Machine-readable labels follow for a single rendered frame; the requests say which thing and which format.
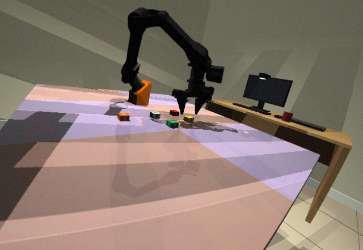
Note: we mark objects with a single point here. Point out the yellow block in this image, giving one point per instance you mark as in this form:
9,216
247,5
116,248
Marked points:
188,119

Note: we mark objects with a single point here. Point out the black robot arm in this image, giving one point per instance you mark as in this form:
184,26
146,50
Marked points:
141,19

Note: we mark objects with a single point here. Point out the green block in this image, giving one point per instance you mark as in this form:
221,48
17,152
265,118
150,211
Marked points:
172,123

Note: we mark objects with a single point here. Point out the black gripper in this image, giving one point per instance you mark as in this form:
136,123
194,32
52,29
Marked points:
181,96

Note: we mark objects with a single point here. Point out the white block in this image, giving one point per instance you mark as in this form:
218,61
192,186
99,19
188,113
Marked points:
155,114

